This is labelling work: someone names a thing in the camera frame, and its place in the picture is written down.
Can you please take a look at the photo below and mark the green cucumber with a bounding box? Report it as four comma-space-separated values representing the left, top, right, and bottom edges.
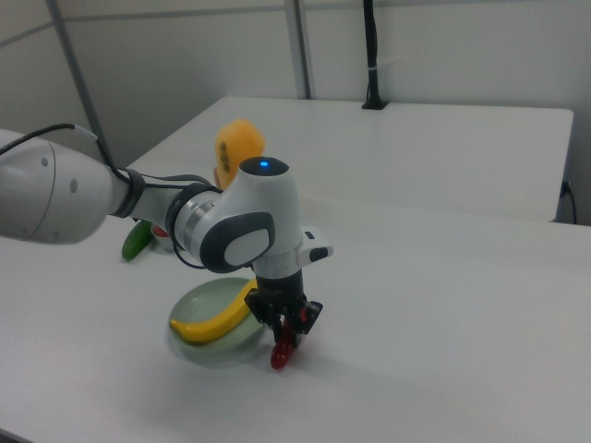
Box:
120, 221, 153, 262

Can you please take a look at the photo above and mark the red chili pepper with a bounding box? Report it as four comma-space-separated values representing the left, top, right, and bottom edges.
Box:
270, 320, 296, 371

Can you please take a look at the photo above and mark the pale green plastic plate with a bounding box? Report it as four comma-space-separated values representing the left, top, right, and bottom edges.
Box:
168, 276, 269, 357

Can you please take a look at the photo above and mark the orange plush dinosaur toy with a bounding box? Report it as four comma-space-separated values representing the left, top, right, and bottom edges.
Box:
211, 118, 269, 191

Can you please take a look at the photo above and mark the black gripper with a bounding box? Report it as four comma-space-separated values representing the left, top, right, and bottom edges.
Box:
244, 271, 324, 349

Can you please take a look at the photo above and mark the black wall power cable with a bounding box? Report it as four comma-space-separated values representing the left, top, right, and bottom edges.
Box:
560, 180, 579, 223

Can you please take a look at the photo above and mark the yellow banana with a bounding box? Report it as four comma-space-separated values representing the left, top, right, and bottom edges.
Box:
169, 277, 259, 345

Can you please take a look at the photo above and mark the black camera stand pole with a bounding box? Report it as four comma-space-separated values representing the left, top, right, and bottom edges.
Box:
361, 0, 390, 112

